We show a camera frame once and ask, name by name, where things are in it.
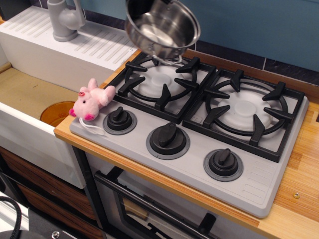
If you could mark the pink stuffed pig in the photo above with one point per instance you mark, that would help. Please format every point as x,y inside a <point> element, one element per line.
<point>91,99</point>

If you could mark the black middle stove knob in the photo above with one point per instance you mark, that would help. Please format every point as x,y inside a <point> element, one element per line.
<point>168,142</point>

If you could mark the black right stove knob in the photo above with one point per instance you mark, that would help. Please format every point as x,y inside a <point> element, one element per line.
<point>223,165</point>

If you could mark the grey toy stove top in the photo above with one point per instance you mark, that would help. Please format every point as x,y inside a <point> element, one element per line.
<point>254,191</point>

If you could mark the wooden drawer fronts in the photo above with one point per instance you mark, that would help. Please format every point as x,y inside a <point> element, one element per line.
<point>52,197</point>

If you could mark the orange plastic bowl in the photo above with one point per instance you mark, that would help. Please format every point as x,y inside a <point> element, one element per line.
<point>56,113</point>

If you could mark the black left stove knob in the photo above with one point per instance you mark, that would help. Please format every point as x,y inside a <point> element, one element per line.
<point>119,122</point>

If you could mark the oven door with black handle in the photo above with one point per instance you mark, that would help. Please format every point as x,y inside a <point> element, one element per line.
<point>146,211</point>

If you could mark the grey toy faucet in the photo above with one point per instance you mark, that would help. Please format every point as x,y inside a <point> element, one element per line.
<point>65,22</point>

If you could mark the black stove knob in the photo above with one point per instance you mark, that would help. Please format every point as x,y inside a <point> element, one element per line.
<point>119,122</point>
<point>168,142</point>
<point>223,165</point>

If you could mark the stainless steel pan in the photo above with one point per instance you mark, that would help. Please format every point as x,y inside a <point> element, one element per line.
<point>162,29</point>

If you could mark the black right burner grate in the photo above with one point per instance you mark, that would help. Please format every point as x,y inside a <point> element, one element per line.
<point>256,116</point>

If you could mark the white toy sink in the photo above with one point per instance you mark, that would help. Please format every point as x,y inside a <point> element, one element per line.
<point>37,71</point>

